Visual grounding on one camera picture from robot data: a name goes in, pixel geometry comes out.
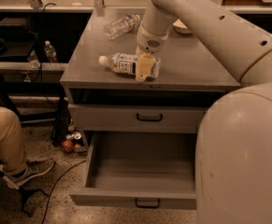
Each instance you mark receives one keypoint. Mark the blue labelled plastic bottle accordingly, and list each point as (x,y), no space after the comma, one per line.
(126,64)

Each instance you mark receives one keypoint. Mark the black chair base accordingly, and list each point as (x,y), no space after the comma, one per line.
(26,194)

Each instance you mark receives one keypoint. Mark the red apple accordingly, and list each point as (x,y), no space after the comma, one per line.
(67,146)

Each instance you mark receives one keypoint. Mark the grey sneaker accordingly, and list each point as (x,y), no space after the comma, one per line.
(33,169)

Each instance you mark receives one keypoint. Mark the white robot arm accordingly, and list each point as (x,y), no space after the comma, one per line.
(233,157)

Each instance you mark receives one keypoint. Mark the small upright water bottle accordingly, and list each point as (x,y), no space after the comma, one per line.
(50,52)

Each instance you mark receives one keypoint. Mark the person leg khaki trousers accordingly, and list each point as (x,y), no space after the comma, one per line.
(12,150)

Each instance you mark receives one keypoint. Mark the grey metal drawer cabinet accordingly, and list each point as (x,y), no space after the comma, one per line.
(110,88)

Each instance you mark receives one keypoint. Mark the closed grey upper drawer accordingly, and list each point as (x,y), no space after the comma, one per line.
(144,119)

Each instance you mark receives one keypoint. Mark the clear crumpled plastic bottle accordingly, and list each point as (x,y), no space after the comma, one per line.
(121,26)

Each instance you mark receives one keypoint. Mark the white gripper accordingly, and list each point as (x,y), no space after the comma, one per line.
(150,42)

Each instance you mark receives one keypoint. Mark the silver drink can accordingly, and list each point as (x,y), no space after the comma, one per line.
(74,135)

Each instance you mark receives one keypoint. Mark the open grey lower drawer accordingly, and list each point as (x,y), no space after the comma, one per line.
(139,170)

